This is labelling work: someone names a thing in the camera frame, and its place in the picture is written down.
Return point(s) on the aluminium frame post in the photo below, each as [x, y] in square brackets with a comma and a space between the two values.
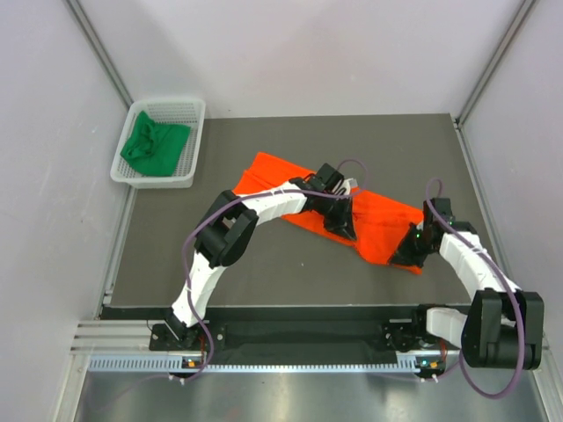
[79, 14]
[520, 16]

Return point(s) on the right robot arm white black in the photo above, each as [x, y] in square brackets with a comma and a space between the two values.
[503, 327]

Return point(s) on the aluminium frame post left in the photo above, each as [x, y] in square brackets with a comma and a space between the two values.
[79, 14]

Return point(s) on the white plastic basket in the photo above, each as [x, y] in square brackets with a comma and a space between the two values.
[172, 110]

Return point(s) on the aluminium front rail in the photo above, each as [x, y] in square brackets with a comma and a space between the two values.
[123, 336]

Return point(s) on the green t shirt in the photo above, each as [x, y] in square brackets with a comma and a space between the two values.
[153, 149]

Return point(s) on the white slotted cable duct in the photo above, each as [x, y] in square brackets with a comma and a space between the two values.
[181, 364]

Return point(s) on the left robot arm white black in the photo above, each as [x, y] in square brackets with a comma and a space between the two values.
[224, 232]

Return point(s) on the orange t shirt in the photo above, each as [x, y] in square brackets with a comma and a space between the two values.
[380, 223]

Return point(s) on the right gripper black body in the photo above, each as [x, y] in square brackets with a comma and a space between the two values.
[415, 243]

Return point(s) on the aluminium frame post right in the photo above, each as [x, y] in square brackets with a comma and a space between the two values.
[520, 16]

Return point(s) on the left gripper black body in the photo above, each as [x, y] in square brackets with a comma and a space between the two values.
[334, 205]

